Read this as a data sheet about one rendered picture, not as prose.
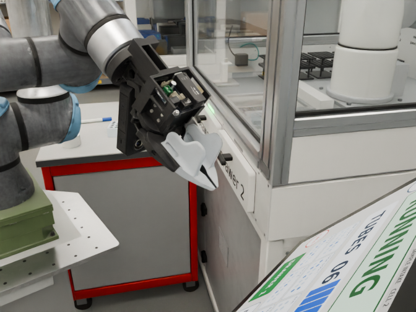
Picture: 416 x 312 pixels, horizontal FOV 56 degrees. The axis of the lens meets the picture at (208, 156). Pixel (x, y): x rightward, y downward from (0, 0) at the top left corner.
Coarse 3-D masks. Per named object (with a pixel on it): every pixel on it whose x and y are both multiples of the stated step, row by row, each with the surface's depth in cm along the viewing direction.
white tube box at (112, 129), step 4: (112, 124) 156; (116, 124) 156; (108, 128) 153; (112, 128) 153; (116, 128) 153; (108, 132) 153; (112, 132) 153; (116, 132) 153; (108, 136) 154; (112, 136) 154; (116, 136) 154
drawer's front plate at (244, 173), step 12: (228, 144) 107; (240, 156) 100; (240, 168) 97; (252, 168) 93; (228, 180) 110; (240, 180) 98; (252, 180) 92; (240, 192) 99; (252, 192) 93; (252, 204) 95
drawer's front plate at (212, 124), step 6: (204, 108) 134; (204, 114) 134; (210, 114) 129; (210, 120) 125; (216, 120) 123; (198, 126) 147; (210, 126) 126; (216, 126) 119; (210, 132) 127; (216, 132) 120
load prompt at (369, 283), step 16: (400, 208) 40; (400, 224) 35; (384, 240) 34; (400, 240) 31; (368, 256) 33; (384, 256) 30; (400, 256) 28; (368, 272) 29; (384, 272) 27; (352, 288) 29; (368, 288) 27; (384, 288) 25; (336, 304) 28; (352, 304) 26; (368, 304) 24
